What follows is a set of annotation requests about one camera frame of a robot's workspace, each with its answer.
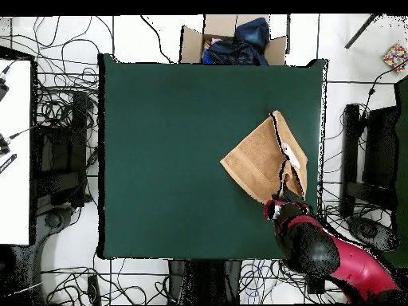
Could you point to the orange terry towel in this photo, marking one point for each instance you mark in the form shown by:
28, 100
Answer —
255, 159

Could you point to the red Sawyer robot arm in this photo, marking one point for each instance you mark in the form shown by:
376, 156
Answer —
334, 251

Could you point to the black equipment stand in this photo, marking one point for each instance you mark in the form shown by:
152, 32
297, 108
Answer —
381, 149
63, 159

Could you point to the dark green table cloth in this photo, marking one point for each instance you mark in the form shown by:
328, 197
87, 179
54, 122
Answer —
153, 127
402, 159

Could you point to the dark blue garment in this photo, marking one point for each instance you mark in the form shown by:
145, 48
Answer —
248, 44

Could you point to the pink and yellow garment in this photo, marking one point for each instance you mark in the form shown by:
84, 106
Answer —
214, 41

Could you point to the cardboard box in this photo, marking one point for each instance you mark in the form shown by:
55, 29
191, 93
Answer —
191, 44

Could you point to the black power strip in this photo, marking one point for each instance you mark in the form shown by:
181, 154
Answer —
94, 288

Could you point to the multicoloured patterned bundle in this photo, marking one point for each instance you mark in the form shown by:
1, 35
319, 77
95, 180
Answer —
395, 55

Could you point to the black metal bar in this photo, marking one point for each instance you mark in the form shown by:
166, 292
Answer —
361, 32

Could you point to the white table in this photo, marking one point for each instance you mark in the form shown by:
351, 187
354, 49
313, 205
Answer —
16, 191

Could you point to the black ribbed strip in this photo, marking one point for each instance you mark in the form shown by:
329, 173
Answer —
8, 162

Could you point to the black connector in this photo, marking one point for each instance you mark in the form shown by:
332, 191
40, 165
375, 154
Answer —
3, 146

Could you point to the black device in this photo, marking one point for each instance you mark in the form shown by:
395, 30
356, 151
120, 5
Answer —
2, 89

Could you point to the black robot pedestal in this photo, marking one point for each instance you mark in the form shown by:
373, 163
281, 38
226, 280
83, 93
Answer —
204, 280

